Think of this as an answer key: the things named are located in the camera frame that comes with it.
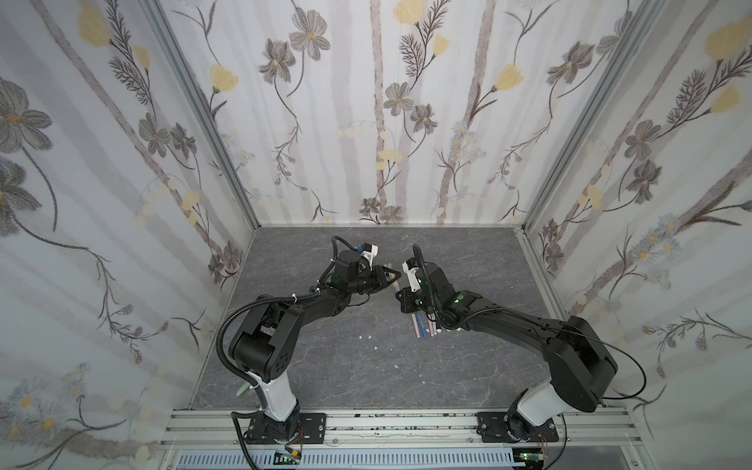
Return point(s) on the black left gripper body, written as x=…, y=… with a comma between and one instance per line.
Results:
x=366, y=282

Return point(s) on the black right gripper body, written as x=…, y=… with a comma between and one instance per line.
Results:
x=415, y=296

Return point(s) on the lilac pen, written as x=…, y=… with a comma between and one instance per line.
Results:
x=415, y=324

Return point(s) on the dark blue pen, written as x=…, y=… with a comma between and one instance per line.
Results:
x=422, y=327

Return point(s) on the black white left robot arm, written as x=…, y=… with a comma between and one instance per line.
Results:
x=257, y=342

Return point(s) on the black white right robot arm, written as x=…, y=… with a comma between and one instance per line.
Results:
x=580, y=368

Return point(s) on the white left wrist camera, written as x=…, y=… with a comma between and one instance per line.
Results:
x=369, y=252

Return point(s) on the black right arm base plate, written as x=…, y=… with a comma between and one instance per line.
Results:
x=502, y=427

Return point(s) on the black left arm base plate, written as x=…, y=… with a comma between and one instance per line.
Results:
x=305, y=427

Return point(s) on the white slotted cable duct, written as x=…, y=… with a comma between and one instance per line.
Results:
x=390, y=458

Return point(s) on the aluminium front rail frame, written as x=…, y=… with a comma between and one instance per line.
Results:
x=605, y=439

